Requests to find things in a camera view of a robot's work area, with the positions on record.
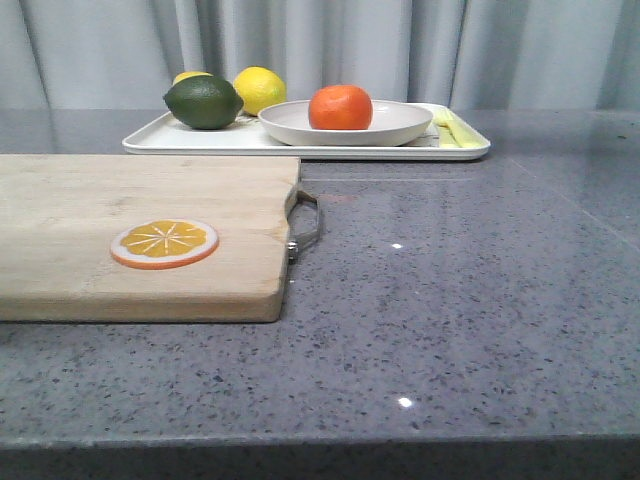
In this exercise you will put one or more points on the yellow lemon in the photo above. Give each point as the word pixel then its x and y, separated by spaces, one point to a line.
pixel 259 88
pixel 188 74

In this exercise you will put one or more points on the yellow lemon right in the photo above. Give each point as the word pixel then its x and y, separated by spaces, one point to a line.
pixel 259 88

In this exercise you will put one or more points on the dark green lime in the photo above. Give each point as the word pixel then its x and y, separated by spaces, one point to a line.
pixel 204 102

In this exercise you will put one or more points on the orange mandarin fruit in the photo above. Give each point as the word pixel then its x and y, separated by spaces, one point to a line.
pixel 340 107

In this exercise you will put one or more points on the wooden cutting board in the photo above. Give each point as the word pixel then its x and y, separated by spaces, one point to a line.
pixel 61 215

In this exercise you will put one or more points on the grey curtain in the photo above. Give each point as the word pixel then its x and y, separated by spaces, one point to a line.
pixel 465 54

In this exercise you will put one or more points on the yellow lemon left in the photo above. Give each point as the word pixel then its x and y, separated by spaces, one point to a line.
pixel 188 74

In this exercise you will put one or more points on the yellow plastic fork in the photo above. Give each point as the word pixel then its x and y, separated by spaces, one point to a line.
pixel 466 136

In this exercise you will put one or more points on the white bear tray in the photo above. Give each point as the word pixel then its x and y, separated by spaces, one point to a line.
pixel 247 137

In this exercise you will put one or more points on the beige round plate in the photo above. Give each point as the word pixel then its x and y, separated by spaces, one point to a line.
pixel 393 124

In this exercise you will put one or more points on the orange slice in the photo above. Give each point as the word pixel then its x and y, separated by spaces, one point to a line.
pixel 164 244

